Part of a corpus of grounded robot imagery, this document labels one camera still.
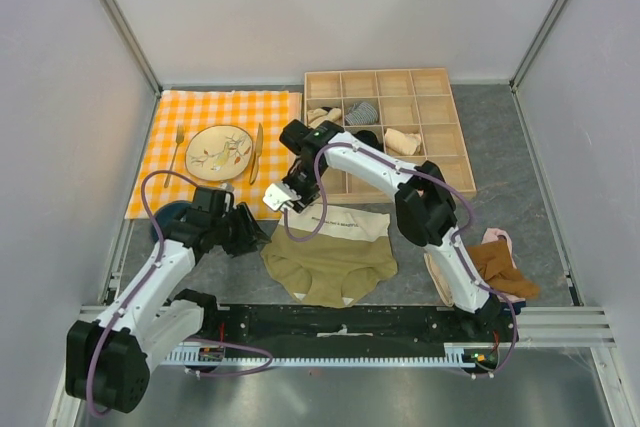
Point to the floral ceramic plate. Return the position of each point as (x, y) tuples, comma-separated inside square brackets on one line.
[(219, 153)]

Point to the grey slotted cable duct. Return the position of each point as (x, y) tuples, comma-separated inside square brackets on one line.
[(193, 356)]

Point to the aluminium frame post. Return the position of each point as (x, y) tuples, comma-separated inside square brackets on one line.
[(538, 42), (127, 36)]

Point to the blue ceramic bowl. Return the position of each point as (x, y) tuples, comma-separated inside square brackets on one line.
[(170, 214)]

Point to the olive green white-band underwear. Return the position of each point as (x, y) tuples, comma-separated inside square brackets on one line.
[(332, 263)]

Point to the rolled beige black underwear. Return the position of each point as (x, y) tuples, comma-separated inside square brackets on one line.
[(320, 114)]

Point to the brown orange underwear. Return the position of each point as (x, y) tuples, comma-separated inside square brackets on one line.
[(493, 263)]

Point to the rolled grey striped underwear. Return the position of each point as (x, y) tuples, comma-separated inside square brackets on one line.
[(361, 113)]

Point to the right aluminium frame post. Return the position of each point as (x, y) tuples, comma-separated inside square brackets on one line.
[(538, 42)]

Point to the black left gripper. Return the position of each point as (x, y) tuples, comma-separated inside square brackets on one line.
[(250, 233)]

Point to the pink underwear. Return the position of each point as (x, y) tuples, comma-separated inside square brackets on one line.
[(496, 235)]

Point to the beige cream underwear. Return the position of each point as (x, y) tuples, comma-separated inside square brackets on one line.
[(441, 285)]

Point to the gold knife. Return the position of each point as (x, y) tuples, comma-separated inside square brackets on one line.
[(256, 154)]

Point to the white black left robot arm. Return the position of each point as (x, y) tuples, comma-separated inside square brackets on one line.
[(110, 359)]

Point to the left aluminium frame post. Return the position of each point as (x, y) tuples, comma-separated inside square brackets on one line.
[(127, 36)]

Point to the gold fork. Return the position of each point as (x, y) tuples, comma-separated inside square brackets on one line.
[(179, 139)]

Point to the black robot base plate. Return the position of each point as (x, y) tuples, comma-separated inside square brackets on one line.
[(297, 332)]

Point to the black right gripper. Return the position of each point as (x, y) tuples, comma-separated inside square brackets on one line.
[(307, 198)]

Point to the orange white checkered tablecloth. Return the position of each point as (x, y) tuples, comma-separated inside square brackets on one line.
[(197, 111)]

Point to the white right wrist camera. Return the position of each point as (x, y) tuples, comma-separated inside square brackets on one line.
[(279, 197)]

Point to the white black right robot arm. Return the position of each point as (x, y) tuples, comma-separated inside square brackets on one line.
[(424, 204)]

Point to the rolled cream underwear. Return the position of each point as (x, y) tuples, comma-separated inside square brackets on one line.
[(405, 144)]

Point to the wooden compartment organizer box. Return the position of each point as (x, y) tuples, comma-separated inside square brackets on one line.
[(409, 114)]

